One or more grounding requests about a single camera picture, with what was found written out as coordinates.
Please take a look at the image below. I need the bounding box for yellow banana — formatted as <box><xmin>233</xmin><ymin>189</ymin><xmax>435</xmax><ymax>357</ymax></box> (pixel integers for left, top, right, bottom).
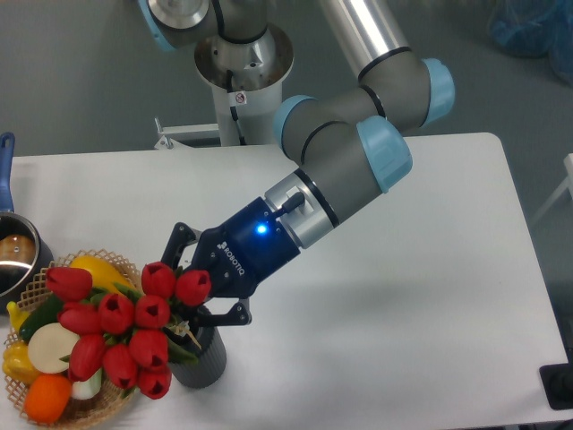
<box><xmin>6</xmin><ymin>301</ymin><xmax>30</xmax><ymax>332</ymax></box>

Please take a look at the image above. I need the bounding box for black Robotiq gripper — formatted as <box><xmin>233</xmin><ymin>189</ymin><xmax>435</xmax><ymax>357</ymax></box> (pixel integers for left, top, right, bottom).
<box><xmin>160</xmin><ymin>197</ymin><xmax>300</xmax><ymax>327</ymax></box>

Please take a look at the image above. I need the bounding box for green bok choy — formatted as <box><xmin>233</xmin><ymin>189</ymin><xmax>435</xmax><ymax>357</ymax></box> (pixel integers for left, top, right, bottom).
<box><xmin>71</xmin><ymin>368</ymin><xmax>102</xmax><ymax>400</ymax></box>

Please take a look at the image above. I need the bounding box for orange fruit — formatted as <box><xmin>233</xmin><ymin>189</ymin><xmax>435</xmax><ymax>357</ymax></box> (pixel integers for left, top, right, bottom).
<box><xmin>23</xmin><ymin>374</ymin><xmax>72</xmax><ymax>425</ymax></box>

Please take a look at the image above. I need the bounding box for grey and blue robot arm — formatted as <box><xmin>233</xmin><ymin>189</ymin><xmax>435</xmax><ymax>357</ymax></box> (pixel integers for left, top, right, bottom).
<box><xmin>140</xmin><ymin>1</ymin><xmax>455</xmax><ymax>327</ymax></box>

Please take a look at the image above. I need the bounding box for white round radish slice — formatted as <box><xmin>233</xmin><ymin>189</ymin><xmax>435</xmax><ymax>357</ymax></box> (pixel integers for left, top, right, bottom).
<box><xmin>28</xmin><ymin>322</ymin><xmax>80</xmax><ymax>374</ymax></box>

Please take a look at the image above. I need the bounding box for woven wicker basket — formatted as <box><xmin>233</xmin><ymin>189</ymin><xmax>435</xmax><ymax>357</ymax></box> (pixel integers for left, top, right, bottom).
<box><xmin>4</xmin><ymin>249</ymin><xmax>142</xmax><ymax>429</ymax></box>

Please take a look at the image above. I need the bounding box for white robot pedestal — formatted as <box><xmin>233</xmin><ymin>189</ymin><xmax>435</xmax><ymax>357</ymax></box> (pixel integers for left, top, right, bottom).
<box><xmin>156</xmin><ymin>23</ymin><xmax>294</xmax><ymax>149</ymax></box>

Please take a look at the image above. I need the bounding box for yellow bell pepper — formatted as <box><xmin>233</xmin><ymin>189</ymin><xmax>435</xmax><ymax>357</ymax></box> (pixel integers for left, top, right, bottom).
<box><xmin>3</xmin><ymin>340</ymin><xmax>41</xmax><ymax>385</ymax></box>

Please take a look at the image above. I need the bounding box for white furniture leg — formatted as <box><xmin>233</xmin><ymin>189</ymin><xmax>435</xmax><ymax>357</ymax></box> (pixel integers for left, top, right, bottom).
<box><xmin>531</xmin><ymin>153</ymin><xmax>573</xmax><ymax>226</ymax></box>

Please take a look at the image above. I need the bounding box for black device at table edge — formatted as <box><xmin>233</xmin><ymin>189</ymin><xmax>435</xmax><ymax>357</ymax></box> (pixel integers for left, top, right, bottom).
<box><xmin>539</xmin><ymin>363</ymin><xmax>572</xmax><ymax>410</ymax></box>

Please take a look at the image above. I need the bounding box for red tulip bouquet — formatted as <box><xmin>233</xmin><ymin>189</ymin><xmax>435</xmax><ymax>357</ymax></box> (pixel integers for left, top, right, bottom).
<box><xmin>46</xmin><ymin>262</ymin><xmax>211</xmax><ymax>400</ymax></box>

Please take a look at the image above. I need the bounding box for blue handled saucepan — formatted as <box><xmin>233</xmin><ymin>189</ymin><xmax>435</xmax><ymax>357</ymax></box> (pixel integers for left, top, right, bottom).
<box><xmin>1</xmin><ymin>132</ymin><xmax>53</xmax><ymax>315</ymax></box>

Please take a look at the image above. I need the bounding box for dark green cucumber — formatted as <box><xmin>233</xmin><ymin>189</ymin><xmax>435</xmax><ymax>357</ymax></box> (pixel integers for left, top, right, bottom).
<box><xmin>19</xmin><ymin>295</ymin><xmax>64</xmax><ymax>343</ymax></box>

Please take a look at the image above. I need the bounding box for blue plastic bag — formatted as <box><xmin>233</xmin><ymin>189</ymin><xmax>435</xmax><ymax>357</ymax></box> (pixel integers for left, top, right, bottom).
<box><xmin>487</xmin><ymin>1</ymin><xmax>572</xmax><ymax>85</ymax></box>

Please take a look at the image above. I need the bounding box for yellow squash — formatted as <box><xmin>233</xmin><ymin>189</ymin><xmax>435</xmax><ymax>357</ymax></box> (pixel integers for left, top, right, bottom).
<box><xmin>69</xmin><ymin>255</ymin><xmax>134</xmax><ymax>293</ymax></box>

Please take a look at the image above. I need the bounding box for dark grey ribbed vase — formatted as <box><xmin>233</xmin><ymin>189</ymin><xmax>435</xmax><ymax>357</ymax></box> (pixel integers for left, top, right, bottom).
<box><xmin>168</xmin><ymin>327</ymin><xmax>227</xmax><ymax>389</ymax></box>

